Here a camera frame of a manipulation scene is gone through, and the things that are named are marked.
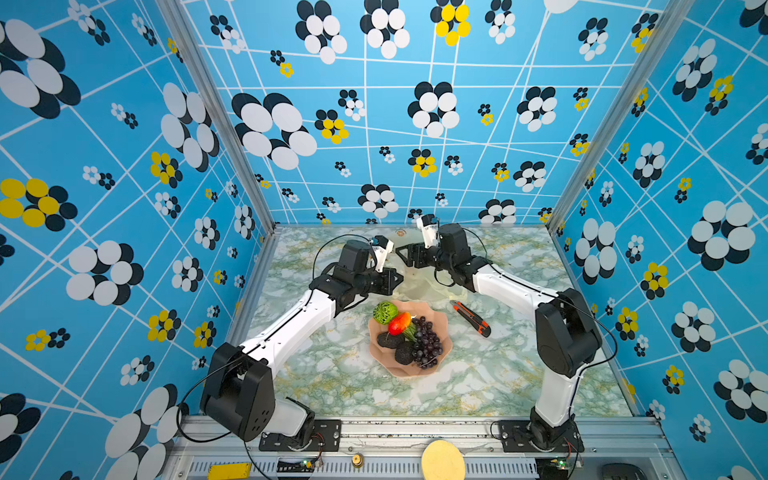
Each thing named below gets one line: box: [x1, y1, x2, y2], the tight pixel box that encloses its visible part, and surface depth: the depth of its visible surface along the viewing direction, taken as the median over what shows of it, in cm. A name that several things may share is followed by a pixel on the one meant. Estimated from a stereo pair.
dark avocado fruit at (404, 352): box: [394, 341, 414, 365], surface depth 84 cm
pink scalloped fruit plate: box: [368, 300, 453, 378], surface depth 86 cm
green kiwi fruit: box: [373, 301, 399, 325], surface depth 86 cm
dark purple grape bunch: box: [412, 316, 443, 369], surface depth 82 cm
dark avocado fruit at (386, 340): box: [377, 332, 406, 349], surface depth 86 cm
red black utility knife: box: [450, 300, 491, 338], surface depth 95 cm
